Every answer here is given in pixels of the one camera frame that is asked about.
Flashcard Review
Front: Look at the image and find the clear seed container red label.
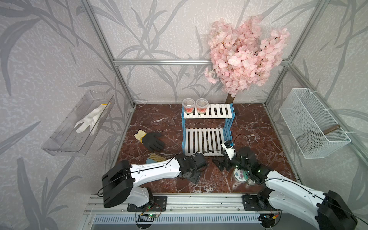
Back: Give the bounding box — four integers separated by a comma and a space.
182, 98, 196, 114

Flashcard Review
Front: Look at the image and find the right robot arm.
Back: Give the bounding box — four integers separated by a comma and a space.
213, 141, 358, 230

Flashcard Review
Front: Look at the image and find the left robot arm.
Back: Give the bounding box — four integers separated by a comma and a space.
98, 152, 208, 208

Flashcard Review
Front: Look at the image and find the pink flower lid container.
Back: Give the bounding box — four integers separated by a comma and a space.
232, 168, 249, 186

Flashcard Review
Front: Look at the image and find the carrot lid seed container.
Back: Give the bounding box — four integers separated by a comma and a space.
247, 179, 255, 186

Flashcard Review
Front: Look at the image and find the blue white two-tier shelf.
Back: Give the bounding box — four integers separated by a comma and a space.
181, 103, 235, 157

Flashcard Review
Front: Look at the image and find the blue hand brush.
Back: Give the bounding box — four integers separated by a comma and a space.
146, 153, 166, 164

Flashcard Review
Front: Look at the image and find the black work glove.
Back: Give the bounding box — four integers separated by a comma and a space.
134, 130, 165, 152

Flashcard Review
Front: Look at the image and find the pink artificial blossom tree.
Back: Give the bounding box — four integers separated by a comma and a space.
204, 16, 290, 104

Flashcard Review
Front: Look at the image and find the white glove in tray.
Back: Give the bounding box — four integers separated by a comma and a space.
74, 104, 108, 135

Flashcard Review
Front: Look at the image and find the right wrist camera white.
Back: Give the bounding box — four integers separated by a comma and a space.
221, 140, 236, 160

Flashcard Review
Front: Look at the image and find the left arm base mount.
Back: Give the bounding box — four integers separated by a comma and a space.
126, 187, 168, 212

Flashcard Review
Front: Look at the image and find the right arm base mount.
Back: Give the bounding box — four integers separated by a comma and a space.
241, 188, 274, 211

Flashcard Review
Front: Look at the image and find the wooden handled brush in basket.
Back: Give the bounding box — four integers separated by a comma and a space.
298, 125, 340, 149

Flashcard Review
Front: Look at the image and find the white wire mesh basket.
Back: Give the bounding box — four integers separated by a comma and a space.
279, 88, 351, 159

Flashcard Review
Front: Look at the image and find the clear acrylic wall tray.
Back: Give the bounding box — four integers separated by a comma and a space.
42, 90, 116, 157

